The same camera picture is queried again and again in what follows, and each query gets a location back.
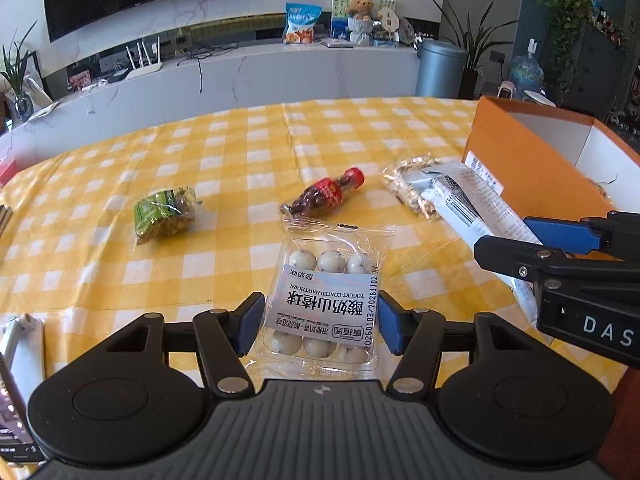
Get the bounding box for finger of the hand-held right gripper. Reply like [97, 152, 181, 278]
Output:
[524, 211, 640, 260]
[473, 236, 640, 288]

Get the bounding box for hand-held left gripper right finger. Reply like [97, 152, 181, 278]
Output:
[377, 291, 516, 395]

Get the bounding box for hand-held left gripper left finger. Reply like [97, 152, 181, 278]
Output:
[102, 292, 266, 396]

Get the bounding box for long white snack packet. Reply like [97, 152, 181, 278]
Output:
[417, 161, 556, 321]

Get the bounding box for clear white ball snack packet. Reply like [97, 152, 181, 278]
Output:
[248, 215, 397, 380]

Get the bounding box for orange cardboard box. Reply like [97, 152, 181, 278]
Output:
[461, 96, 640, 226]

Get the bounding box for clear rice crisp packet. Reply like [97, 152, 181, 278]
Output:
[382, 154, 441, 218]

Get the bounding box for green snack packet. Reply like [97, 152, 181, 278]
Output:
[134, 186, 198, 246]

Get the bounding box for bottle-shaped cola candy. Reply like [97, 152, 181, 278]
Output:
[280, 166, 366, 220]

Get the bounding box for reddish rug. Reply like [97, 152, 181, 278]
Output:
[605, 365, 640, 466]

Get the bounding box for yellow checked tablecloth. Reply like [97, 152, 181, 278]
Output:
[0, 96, 626, 471]

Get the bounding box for white round stool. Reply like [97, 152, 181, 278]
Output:
[522, 89, 557, 107]

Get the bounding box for blue water jug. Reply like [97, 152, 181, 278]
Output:
[509, 40, 545, 101]

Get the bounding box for dark grey cabinet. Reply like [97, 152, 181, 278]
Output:
[542, 22, 628, 121]

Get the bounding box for long-leaf potted plant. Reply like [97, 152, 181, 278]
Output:
[432, 0, 521, 101]

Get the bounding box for grey pedal trash bin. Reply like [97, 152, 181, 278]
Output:
[415, 38, 468, 99]

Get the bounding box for trailing pothos plant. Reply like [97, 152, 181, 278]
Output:
[537, 0, 596, 91]

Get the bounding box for white phone stand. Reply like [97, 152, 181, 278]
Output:
[0, 312, 46, 401]

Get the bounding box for smartphone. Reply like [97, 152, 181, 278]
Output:
[0, 355, 46, 463]

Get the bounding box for white marble television console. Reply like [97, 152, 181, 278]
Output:
[0, 40, 421, 161]

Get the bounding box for round paper fan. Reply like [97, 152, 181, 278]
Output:
[376, 6, 401, 42]

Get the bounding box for white router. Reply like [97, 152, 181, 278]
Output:
[125, 36, 165, 80]

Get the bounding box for teddy bear in basket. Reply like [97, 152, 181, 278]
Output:
[331, 0, 397, 43]

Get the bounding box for loose papers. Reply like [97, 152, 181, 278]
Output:
[27, 101, 61, 121]

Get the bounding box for blue snack bag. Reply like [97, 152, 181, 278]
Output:
[285, 2, 323, 46]

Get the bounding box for plant in glass vase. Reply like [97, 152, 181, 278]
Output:
[0, 20, 41, 123]

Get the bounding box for black cable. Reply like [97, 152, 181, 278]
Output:
[177, 42, 241, 93]

